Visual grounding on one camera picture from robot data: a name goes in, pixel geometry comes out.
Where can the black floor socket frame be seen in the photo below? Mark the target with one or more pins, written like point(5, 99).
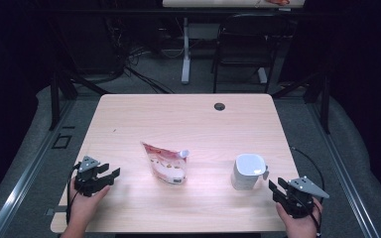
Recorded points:
point(53, 145)

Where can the grey box under desk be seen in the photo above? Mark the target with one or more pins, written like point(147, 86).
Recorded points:
point(203, 31)

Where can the black folding chair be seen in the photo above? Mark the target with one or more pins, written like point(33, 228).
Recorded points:
point(244, 39)

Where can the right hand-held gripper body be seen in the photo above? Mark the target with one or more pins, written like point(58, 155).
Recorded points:
point(299, 203)

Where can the white lidded container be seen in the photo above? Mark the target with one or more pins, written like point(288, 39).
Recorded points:
point(246, 173)

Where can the orange object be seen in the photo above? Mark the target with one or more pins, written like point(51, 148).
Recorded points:
point(278, 2)

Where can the desk with white legs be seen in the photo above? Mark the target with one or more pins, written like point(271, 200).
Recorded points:
point(186, 59)

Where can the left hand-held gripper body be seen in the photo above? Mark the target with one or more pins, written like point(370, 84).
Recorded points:
point(87, 183)

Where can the person's right hand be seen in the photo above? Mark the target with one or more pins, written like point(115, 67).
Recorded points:
point(301, 228)

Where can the red and white spout pouch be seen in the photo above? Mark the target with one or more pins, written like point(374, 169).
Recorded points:
point(168, 167)

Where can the black metal frame stand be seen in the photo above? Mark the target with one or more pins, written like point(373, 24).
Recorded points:
point(55, 99)
point(325, 105)

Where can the person's left hand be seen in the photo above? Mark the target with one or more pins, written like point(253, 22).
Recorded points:
point(81, 210)

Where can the grey tape strip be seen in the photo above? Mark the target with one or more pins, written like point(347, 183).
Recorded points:
point(58, 210)

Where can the black table grommet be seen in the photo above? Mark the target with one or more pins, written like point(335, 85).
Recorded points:
point(219, 106)

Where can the aluminium floor rail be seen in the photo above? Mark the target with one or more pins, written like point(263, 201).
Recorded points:
point(20, 195)
point(347, 185)

